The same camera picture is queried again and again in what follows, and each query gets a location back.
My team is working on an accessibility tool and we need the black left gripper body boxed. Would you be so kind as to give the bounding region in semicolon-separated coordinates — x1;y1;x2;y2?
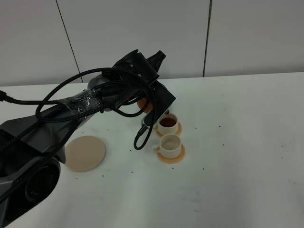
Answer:
113;49;159;84

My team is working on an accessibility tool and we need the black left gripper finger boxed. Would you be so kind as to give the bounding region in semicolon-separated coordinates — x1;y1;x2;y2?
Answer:
147;50;165;71

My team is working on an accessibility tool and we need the brown clay teapot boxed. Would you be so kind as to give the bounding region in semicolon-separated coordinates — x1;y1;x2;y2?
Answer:
137;98;170;115

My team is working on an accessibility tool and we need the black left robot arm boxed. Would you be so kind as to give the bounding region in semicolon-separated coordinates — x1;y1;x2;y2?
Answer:
0;50;165;228

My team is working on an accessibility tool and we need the beige round teapot coaster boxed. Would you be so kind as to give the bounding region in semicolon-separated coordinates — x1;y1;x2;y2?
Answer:
65;136;106;172

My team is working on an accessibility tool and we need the far white teacup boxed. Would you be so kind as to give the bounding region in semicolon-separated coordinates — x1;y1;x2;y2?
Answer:
154;113;179;137

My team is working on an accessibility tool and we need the white teacup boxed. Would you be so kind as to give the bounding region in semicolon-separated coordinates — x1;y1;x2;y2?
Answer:
154;113;179;137
153;133;182;159

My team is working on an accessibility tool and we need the far orange cup coaster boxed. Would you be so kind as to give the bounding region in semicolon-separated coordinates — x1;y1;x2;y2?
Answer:
155;122;182;137

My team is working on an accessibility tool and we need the orange cup coaster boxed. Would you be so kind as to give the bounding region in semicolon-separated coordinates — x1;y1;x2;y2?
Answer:
155;122;182;137
156;143;186;164

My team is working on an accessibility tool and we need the near white teacup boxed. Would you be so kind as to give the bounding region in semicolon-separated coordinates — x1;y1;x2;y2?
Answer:
153;133;182;159

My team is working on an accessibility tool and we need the near orange cup coaster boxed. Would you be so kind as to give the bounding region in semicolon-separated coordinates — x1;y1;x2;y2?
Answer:
156;143;186;164

